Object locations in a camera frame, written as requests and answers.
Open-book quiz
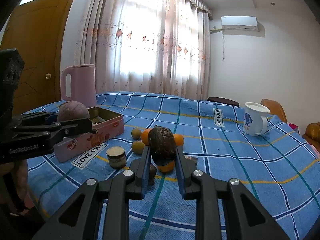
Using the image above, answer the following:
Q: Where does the dark round stool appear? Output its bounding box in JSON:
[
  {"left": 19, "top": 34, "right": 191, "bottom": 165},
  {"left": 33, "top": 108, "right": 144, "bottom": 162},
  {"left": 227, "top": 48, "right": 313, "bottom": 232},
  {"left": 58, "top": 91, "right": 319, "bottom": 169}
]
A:
[{"left": 207, "top": 96, "right": 240, "bottom": 107}]

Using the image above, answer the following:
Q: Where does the brown sugarcane cylinder piece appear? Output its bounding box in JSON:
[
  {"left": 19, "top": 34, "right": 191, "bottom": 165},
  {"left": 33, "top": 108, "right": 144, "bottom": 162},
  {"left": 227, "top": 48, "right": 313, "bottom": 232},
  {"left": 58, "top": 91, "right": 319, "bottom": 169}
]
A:
[{"left": 106, "top": 146, "right": 126, "bottom": 169}]

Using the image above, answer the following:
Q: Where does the pink metal tin box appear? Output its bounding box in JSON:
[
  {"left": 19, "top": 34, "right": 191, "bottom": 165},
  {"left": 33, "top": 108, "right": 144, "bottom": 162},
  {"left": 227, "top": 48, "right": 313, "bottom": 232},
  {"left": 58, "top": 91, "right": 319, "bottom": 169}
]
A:
[{"left": 54, "top": 106, "right": 124, "bottom": 163}]

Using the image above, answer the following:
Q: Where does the wooden door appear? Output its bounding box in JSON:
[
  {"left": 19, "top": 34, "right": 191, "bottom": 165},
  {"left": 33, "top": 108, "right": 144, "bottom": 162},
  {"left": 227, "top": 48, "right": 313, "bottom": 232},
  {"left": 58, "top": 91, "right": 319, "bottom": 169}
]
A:
[{"left": 1, "top": 0, "right": 69, "bottom": 115}]

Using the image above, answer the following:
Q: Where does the sheer floral curtain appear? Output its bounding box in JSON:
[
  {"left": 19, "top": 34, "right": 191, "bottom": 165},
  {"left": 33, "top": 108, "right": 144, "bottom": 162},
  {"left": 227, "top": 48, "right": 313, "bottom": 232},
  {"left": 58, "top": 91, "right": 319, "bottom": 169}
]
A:
[{"left": 74, "top": 0, "right": 212, "bottom": 100}]

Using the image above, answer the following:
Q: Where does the blue plaid tablecloth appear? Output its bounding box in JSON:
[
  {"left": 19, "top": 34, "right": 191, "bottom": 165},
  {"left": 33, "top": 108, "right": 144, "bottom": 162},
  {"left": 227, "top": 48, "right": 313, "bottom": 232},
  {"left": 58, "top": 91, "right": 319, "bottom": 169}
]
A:
[{"left": 28, "top": 92, "right": 319, "bottom": 239}]

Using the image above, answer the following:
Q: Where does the white air conditioner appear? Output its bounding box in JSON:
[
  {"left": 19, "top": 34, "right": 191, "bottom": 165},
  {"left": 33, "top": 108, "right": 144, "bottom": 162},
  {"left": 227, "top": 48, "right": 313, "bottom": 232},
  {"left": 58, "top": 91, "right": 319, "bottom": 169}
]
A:
[{"left": 221, "top": 16, "right": 259, "bottom": 31}]

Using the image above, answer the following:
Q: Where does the purple round fruit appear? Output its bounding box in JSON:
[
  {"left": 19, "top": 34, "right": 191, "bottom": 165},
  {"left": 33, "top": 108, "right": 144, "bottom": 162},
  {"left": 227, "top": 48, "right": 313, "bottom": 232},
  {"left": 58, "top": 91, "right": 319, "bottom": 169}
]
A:
[{"left": 57, "top": 101, "right": 89, "bottom": 122}]

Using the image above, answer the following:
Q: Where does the pink plastic pitcher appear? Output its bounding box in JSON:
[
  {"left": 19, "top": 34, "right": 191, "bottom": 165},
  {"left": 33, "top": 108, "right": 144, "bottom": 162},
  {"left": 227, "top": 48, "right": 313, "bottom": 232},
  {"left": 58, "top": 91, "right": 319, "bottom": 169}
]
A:
[{"left": 60, "top": 64, "right": 97, "bottom": 108}]

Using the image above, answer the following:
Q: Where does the white enamel mug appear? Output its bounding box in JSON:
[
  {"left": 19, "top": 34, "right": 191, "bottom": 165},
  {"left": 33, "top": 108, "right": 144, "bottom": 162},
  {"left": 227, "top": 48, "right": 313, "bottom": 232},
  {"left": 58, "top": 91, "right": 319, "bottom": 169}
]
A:
[{"left": 243, "top": 102, "right": 270, "bottom": 136}]

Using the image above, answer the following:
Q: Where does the dark brown wrinkled fruit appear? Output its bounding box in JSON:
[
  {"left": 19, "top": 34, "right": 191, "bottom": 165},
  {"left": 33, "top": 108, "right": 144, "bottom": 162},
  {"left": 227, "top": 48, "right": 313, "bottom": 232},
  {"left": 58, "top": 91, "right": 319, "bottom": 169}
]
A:
[{"left": 148, "top": 126, "right": 177, "bottom": 166}]

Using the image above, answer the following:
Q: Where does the brown leather sofa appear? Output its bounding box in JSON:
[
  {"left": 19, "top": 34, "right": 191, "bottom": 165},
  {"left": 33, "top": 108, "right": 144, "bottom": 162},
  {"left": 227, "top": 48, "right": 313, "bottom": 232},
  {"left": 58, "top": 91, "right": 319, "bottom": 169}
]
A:
[{"left": 302, "top": 122, "right": 320, "bottom": 152}]

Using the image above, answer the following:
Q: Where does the small dark fruit piece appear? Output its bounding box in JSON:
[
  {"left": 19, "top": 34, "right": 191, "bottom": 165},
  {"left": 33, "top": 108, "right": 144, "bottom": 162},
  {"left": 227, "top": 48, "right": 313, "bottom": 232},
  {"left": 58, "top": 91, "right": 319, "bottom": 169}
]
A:
[{"left": 148, "top": 164, "right": 157, "bottom": 186}]

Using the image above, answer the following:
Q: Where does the orange wooden chair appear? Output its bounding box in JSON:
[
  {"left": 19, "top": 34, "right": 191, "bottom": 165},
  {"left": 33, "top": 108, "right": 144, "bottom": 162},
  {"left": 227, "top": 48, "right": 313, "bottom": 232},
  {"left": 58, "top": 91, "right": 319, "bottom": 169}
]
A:
[{"left": 260, "top": 99, "right": 287, "bottom": 123}]

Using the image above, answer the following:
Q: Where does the small green-brown fruit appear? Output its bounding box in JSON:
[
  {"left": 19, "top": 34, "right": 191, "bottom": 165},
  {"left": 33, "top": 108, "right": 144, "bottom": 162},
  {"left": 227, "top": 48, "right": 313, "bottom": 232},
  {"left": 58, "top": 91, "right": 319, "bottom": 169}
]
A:
[
  {"left": 131, "top": 128, "right": 142, "bottom": 140},
  {"left": 131, "top": 141, "right": 145, "bottom": 154}
]

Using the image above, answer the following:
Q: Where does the brass door knob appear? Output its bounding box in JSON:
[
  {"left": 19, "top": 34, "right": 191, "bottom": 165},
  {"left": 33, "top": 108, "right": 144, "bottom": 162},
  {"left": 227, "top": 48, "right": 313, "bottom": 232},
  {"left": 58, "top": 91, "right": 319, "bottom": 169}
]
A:
[{"left": 45, "top": 73, "right": 52, "bottom": 80}]

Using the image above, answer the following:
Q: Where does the orange fruit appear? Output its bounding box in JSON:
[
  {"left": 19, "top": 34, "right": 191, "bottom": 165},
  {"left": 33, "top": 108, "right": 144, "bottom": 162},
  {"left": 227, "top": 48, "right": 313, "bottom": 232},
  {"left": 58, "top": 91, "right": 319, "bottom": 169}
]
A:
[
  {"left": 140, "top": 128, "right": 151, "bottom": 146},
  {"left": 173, "top": 134, "right": 184, "bottom": 146},
  {"left": 157, "top": 161, "right": 175, "bottom": 173}
]

